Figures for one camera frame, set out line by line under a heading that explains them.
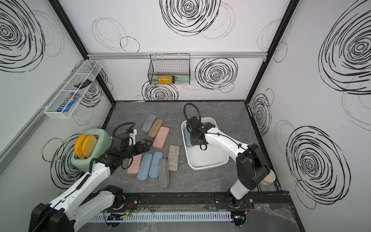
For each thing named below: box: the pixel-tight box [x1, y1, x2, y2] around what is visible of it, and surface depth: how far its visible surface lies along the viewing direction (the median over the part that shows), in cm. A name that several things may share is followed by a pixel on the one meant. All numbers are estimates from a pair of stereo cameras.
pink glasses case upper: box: [152, 126, 171, 150], surface depth 98 cm
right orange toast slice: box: [82, 134, 98, 159], surface depth 74 cm
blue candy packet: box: [56, 92, 80, 113], surface depth 72 cm
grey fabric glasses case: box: [158, 157, 170, 189], surface depth 79 cm
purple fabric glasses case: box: [142, 114, 157, 133], surface depth 104 cm
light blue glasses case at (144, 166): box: [136, 152, 153, 181], surface depth 84 cm
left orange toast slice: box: [74, 133, 88, 159], surface depth 72 cm
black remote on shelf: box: [73, 78, 93, 89], surface depth 82 cm
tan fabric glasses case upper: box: [147, 118, 164, 139], surface depth 101 cm
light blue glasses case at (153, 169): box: [148, 150, 164, 179], surface depth 86 cm
